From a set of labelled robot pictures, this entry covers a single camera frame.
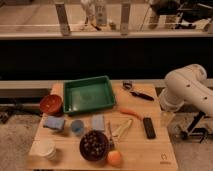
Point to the blue sponge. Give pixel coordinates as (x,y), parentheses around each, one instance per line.
(54,123)

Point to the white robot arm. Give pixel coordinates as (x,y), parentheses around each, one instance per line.
(186,85)

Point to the red bowl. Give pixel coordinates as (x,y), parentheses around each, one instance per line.
(51,104)

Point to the dark bowl with nuts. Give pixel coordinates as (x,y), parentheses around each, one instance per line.
(94,146)

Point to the green plastic tray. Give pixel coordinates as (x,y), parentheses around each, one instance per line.
(88,95)

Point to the orange carrot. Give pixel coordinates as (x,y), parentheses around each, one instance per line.
(129,112)

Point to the yellow tongs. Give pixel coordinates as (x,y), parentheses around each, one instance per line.
(122,128)

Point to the blue cup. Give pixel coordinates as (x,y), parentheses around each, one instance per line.
(77,127)

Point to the black remote control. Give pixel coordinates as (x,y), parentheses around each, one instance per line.
(149,129)

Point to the orange fruit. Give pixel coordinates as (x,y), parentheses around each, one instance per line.
(114,158)

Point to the black handled peeler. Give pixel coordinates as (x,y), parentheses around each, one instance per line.
(128,85)

